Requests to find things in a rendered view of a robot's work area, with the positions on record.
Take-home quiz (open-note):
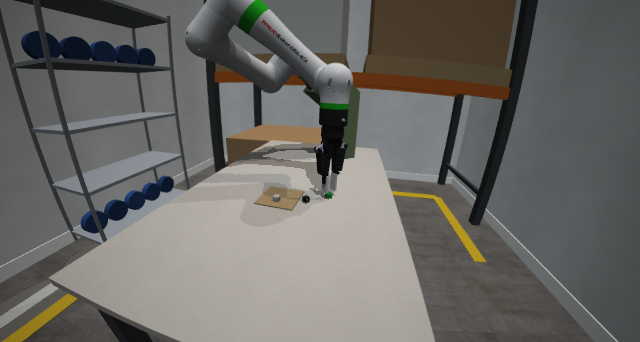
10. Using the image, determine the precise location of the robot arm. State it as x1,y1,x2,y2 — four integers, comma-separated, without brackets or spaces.
185,0,353,128

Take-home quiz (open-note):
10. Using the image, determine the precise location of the tan square mat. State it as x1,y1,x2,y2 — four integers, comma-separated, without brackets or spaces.
254,186,304,211

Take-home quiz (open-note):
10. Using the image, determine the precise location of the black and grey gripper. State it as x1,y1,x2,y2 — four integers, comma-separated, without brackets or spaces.
314,126,348,194

